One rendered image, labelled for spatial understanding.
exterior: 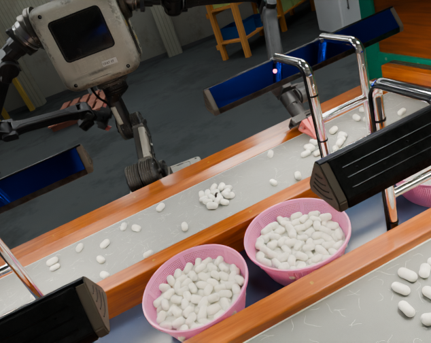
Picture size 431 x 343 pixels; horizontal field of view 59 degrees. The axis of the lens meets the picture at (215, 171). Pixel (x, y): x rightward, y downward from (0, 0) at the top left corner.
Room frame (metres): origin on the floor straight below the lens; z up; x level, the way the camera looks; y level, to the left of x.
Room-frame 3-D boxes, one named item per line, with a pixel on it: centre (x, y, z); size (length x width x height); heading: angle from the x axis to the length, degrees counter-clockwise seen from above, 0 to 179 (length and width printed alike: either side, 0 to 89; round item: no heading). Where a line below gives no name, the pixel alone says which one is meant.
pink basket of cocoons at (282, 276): (0.74, -0.13, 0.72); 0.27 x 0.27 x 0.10
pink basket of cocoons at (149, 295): (0.70, 0.14, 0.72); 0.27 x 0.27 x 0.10
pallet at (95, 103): (6.19, 1.61, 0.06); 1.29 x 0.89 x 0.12; 177
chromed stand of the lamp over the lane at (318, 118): (0.98, -0.36, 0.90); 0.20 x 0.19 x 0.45; 99
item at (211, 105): (1.06, -0.35, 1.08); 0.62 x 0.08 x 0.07; 99
